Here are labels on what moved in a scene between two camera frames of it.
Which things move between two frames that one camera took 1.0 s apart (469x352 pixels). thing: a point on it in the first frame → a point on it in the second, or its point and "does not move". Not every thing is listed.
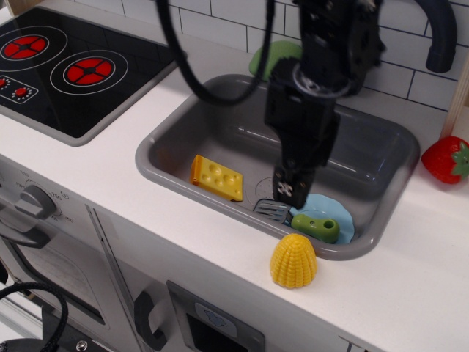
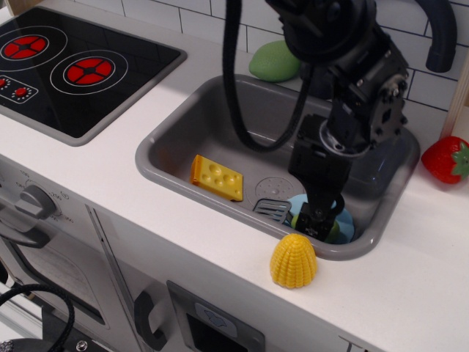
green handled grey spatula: x=325 y=230 does not move
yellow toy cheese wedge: x=217 y=179 does not move
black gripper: x=305 y=122 → x=322 y=171
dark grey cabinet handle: x=143 y=306 does not move
